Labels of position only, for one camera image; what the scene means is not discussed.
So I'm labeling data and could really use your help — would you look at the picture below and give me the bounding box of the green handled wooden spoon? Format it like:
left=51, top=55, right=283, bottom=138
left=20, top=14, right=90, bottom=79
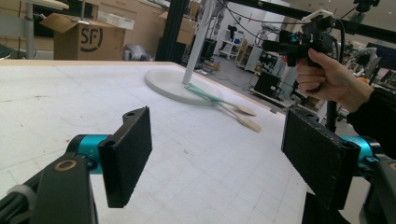
left=190, top=88, right=262, bottom=133
left=184, top=83, right=257, bottom=117

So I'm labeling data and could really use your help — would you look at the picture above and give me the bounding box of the white foam tray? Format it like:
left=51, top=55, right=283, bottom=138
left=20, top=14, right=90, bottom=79
left=97, top=10, right=135, bottom=31

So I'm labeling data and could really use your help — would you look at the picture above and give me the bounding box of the grey rounded appliance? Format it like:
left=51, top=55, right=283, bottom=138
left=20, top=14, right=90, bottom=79
left=122, top=44, right=154, bottom=62

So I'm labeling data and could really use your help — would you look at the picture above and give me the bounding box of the large printed cardboard box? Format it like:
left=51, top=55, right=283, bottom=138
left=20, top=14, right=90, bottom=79
left=40, top=12, right=127, bottom=62

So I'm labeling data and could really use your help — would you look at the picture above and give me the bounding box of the white desk leg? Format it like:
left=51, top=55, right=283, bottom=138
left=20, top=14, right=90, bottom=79
left=23, top=0, right=35, bottom=61

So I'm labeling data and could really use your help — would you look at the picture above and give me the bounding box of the small cardboard box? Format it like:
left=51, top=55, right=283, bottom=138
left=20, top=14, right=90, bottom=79
left=158, top=10, right=201, bottom=45

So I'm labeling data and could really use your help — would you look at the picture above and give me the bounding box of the black box on floor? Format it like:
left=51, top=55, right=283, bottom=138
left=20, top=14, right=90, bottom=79
left=253, top=71, right=283, bottom=100

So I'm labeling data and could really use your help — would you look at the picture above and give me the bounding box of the black round stool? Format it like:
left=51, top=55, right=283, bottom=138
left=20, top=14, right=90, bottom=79
left=0, top=43, right=12, bottom=61

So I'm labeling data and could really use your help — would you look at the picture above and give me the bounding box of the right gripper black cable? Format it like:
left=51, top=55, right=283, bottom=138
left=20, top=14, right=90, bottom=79
left=332, top=18, right=347, bottom=56

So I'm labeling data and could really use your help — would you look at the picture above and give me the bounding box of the white hook rack stand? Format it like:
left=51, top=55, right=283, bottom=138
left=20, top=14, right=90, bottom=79
left=144, top=0, right=224, bottom=106

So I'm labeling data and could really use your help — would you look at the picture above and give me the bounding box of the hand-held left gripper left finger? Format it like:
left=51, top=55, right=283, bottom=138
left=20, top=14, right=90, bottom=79
left=66, top=105, right=153, bottom=209

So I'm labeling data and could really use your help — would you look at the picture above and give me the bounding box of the black frame beam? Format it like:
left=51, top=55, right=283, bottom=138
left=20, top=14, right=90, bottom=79
left=230, top=0, right=396, bottom=45

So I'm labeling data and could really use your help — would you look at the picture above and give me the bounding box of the black frame post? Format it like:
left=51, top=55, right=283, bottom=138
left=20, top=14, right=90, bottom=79
left=154, top=0, right=191, bottom=63

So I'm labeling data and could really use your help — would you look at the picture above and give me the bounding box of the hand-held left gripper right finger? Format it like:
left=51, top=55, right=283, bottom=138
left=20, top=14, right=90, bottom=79
left=281, top=107, right=383, bottom=211

